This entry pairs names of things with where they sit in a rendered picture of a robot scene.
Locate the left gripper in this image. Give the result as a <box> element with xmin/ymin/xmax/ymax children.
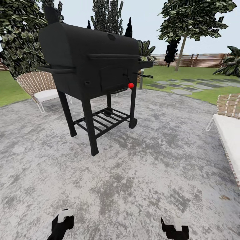
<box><xmin>52</xmin><ymin>215</ymin><xmax>74</xmax><ymax>234</ymax></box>

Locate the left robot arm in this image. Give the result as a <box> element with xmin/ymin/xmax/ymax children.
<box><xmin>47</xmin><ymin>209</ymin><xmax>77</xmax><ymax>240</ymax></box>

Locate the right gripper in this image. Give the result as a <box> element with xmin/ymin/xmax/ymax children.
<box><xmin>162</xmin><ymin>221</ymin><xmax>189</xmax><ymax>240</ymax></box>

